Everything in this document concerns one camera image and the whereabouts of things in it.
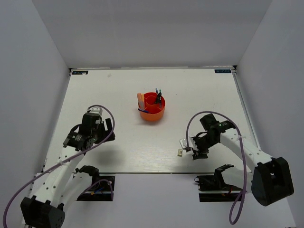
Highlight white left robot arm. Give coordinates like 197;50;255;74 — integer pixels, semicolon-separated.
20;111;115;228

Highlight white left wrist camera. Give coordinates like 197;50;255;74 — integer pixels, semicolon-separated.
87;106;103;116

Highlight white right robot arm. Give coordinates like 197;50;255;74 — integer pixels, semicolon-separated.
191;114;294;206

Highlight orange round desk organizer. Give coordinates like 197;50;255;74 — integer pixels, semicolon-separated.
139;92;166;122

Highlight beige barcode eraser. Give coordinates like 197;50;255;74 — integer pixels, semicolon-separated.
177;149;183;157

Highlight left corner table label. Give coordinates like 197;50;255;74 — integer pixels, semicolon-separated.
72;71;88;75

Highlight corner table label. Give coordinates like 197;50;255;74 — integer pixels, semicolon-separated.
72;71;88;75
214;69;231;74

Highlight black handled scissors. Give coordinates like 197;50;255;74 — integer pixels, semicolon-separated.
154;95;162;109

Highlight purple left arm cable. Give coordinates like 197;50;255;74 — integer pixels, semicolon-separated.
4;104;116;225

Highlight right corner table label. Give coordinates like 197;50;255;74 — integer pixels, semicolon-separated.
214;69;231;74

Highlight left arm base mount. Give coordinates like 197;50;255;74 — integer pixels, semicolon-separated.
77;175;115;202

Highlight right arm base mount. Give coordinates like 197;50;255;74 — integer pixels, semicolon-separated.
194;164;244;202

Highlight orange cap highlighter marker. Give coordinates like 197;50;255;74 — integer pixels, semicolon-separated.
137;93;145;110

